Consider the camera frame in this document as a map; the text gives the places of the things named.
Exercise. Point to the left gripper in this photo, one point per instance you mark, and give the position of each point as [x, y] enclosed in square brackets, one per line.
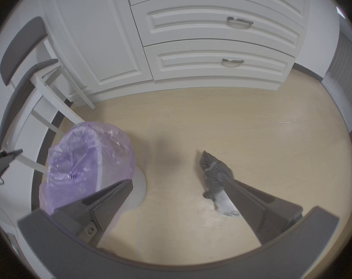
[0, 164]

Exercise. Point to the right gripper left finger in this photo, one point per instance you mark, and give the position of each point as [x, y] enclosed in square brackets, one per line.
[88, 216]

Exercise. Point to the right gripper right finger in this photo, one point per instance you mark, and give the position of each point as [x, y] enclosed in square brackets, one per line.
[260, 214]

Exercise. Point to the purple plastic bag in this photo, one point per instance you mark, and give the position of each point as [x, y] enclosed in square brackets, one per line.
[77, 155]

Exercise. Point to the black and white wrapper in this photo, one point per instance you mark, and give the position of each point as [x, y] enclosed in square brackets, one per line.
[213, 170]

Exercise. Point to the pale grey trash bin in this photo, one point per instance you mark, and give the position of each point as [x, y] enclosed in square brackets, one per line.
[138, 184]

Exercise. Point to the white chair dark grey seat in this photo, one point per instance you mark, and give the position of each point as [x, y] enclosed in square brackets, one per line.
[18, 48]

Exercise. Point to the grey folding door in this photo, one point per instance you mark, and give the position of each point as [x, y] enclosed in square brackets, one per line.
[344, 77]

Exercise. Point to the white wardrobe with drawers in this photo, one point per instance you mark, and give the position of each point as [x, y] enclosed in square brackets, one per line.
[208, 25]

